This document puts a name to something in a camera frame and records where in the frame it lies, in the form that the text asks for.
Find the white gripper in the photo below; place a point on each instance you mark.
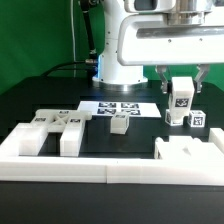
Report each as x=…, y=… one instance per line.
x=149, y=40

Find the white chair seat part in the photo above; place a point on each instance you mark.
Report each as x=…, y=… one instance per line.
x=185, y=148

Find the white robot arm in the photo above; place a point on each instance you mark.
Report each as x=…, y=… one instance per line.
x=110, y=70

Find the white chair back part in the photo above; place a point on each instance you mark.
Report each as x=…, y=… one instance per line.
x=70, y=124

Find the white tagged cube left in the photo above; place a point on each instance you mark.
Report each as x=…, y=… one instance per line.
x=171, y=120

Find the white tagged cube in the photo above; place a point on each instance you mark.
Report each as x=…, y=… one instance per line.
x=196, y=118
x=171, y=120

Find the white tagged cube right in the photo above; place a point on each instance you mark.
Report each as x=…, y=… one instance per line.
x=196, y=118

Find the white sheet with tags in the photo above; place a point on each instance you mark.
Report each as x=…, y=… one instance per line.
x=109, y=108

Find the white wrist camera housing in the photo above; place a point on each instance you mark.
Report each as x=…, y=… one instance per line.
x=147, y=6

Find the white U-shaped obstacle frame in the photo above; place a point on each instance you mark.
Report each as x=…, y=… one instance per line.
x=15, y=167

